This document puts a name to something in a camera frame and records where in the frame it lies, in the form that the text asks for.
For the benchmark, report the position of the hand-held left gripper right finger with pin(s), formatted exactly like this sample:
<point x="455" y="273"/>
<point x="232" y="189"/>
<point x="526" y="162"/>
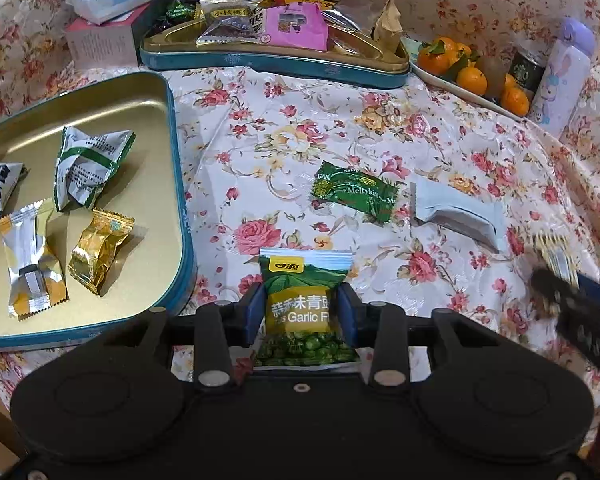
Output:
<point x="346" y="315"/>

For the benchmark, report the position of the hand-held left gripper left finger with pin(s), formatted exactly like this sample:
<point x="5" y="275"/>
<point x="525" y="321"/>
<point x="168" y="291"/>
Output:
<point x="252" y="315"/>

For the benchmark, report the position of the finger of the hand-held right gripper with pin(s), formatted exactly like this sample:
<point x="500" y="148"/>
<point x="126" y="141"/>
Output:
<point x="570" y="310"/>

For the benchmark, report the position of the green pea snack packet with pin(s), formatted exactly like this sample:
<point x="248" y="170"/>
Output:
<point x="300" y="310"/>

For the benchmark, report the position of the yellow patterned snack packet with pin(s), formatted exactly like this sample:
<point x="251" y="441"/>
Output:
<point x="555" y="257"/>

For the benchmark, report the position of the teal metal tin box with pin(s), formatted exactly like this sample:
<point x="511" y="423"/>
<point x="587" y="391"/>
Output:
<point x="105" y="270"/>

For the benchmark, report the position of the white green snack packet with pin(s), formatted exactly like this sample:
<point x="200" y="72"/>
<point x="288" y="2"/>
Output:
<point x="87" y="167"/>

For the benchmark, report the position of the yellow silver snack packet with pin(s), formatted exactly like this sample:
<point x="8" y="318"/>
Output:
<point x="30" y="260"/>

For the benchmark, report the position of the green foil chocolate packet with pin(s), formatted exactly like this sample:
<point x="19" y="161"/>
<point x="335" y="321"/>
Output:
<point x="355" y="192"/>

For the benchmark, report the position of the white grey snack packet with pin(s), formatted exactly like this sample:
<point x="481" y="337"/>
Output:
<point x="455" y="210"/>

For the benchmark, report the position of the gold foil candy packet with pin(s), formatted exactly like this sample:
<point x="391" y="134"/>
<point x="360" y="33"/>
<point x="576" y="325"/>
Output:
<point x="97" y="252"/>

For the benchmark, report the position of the floral printed cloth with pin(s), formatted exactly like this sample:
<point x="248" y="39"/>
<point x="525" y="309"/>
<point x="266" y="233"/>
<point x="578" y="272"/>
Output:
<point x="290" y="135"/>

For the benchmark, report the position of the purple thermos bottle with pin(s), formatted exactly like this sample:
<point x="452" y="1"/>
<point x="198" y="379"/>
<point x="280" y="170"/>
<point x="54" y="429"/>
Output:
<point x="560" y="80"/>

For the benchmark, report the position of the dark green can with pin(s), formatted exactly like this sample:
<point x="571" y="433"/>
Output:
<point x="527" y="72"/>

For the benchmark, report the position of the white fruit plate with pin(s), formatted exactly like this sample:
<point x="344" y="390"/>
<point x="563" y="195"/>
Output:
<point x="460" y="92"/>

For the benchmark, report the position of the pile of mandarin oranges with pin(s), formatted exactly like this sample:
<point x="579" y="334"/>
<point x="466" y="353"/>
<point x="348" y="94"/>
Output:
<point x="471" y="81"/>

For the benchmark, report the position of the teal metal tin lid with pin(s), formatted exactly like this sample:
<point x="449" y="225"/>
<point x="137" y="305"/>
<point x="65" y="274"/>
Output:
<point x="280" y="65"/>

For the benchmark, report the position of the clear cake packet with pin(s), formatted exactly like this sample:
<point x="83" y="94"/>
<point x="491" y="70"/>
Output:
<point x="352" y="32"/>

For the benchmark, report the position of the clear dark nut packet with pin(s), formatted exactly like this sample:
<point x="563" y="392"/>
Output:
<point x="227" y="30"/>

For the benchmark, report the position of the brown paper packet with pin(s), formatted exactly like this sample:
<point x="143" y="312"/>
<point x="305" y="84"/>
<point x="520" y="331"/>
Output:
<point x="387" y="25"/>

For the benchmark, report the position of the pink snack packet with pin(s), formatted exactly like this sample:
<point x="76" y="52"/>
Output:
<point x="295" y="25"/>

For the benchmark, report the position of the beige label snack packet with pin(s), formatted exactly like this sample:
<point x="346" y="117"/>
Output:
<point x="230" y="7"/>

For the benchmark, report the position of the green foil wrapped candy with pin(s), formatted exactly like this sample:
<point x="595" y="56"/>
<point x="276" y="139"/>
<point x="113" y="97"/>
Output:
<point x="180" y="10"/>

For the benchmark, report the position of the pink cardboard box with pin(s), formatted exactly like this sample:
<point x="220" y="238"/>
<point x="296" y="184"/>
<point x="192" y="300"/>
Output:
<point x="102" y="37"/>

